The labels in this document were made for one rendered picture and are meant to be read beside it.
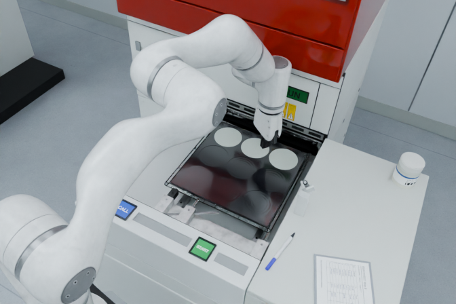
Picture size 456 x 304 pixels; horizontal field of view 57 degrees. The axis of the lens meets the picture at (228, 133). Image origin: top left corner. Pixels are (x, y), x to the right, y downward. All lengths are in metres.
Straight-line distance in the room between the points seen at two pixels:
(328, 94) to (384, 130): 1.76
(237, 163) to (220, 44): 0.66
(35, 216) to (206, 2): 0.82
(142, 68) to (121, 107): 2.24
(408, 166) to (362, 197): 0.16
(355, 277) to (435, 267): 1.37
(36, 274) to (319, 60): 0.90
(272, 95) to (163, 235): 0.50
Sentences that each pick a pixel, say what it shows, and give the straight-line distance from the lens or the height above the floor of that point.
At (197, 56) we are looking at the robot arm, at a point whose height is 1.48.
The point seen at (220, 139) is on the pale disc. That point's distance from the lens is 1.52.
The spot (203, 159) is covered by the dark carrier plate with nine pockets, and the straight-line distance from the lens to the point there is 1.45.
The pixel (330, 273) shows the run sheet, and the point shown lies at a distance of 1.17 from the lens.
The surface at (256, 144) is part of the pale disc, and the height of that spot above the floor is 0.90.
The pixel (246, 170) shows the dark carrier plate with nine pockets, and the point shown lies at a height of 0.90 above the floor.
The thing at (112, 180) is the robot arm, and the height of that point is 1.38.
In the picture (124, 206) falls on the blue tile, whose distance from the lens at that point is 1.27.
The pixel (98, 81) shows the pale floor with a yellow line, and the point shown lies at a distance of 3.36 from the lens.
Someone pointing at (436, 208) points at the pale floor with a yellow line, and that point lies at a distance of 2.77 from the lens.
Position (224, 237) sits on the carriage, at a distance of 1.29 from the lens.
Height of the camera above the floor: 1.97
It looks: 44 degrees down
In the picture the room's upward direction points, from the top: 3 degrees clockwise
